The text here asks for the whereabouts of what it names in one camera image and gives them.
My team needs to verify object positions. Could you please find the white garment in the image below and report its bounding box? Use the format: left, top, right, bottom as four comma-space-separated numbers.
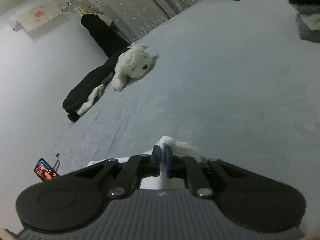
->
86, 135, 201, 190
300, 14, 320, 31

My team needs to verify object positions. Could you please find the phone with lit screen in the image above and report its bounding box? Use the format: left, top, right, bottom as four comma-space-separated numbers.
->
34, 158, 60, 181

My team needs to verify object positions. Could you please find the grey bed sheet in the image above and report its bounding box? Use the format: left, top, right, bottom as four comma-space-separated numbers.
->
44, 0, 320, 201

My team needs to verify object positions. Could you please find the white plush dog toy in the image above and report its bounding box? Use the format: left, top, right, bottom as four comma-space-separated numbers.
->
111, 43, 155, 91

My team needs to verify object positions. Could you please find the black clothing on bed edge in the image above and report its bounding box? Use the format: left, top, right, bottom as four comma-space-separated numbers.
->
62, 14, 130, 122

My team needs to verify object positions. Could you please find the dark grey folded garment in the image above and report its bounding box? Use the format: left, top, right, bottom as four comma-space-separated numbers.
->
296, 16, 320, 43

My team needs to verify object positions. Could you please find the white folded garment in stack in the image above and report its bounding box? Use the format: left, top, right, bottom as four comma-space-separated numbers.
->
300, 14, 320, 31

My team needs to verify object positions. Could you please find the grey folded garment in stack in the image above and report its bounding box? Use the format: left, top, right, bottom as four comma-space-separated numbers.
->
292, 4, 320, 15

